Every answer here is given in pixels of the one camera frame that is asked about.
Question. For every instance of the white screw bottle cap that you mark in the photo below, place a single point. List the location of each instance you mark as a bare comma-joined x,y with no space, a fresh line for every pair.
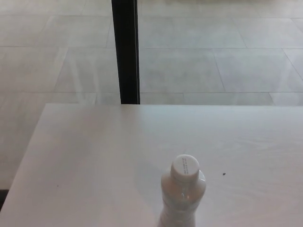
185,166

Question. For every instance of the white plastic bottle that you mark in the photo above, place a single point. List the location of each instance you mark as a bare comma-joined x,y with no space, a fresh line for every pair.
182,201

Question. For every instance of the black object beside desk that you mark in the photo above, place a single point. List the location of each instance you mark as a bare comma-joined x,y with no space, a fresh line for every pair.
3,197

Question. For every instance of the black vertical window post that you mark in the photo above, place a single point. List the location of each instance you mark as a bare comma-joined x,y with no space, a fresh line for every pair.
126,52

